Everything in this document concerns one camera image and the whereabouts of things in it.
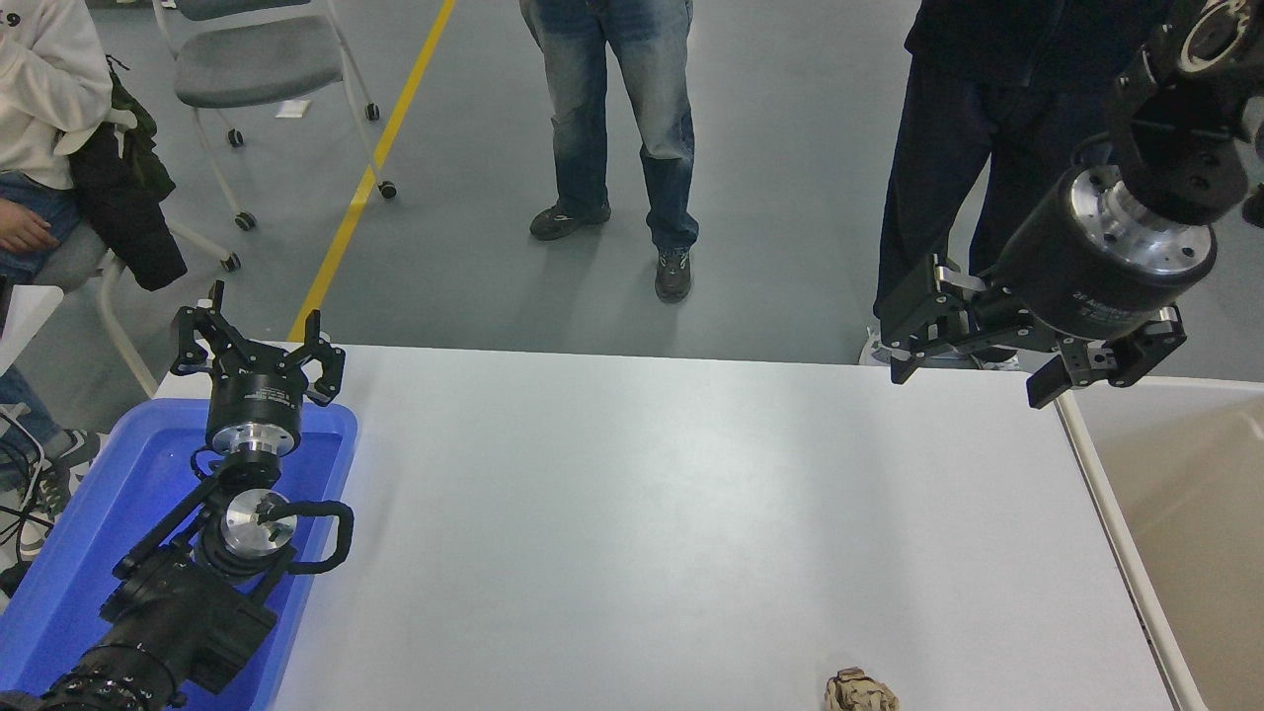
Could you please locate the grey wheeled chair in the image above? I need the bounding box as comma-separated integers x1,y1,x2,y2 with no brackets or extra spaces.
153,0,399,233

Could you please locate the person's hand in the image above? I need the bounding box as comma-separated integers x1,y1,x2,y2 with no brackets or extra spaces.
0,201,60,256

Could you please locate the standing person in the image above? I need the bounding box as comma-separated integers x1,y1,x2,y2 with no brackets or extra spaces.
859,0,1186,371
519,0,700,302

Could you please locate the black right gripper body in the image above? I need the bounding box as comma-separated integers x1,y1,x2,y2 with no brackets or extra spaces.
992,170,1218,343

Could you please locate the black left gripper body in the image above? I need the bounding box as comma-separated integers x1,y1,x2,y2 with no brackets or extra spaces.
205,341,307,430

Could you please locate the large pale bin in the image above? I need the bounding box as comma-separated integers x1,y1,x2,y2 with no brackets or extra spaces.
1057,375,1264,711

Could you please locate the blue plastic tray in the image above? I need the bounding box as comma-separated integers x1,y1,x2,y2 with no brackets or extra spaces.
0,397,359,711

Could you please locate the white desk corner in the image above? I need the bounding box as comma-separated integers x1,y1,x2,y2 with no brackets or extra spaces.
0,284,66,378

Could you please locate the white-framed wheeled chair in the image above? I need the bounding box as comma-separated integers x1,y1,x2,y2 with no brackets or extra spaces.
35,109,243,396

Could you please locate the dark draped jacket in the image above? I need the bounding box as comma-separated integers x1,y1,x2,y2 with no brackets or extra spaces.
71,51,190,292

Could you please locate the seated person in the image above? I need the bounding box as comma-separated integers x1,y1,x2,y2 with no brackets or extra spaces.
0,0,115,559

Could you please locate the crumpled tan paper ball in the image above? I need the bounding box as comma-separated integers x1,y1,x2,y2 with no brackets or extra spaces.
825,668,901,711

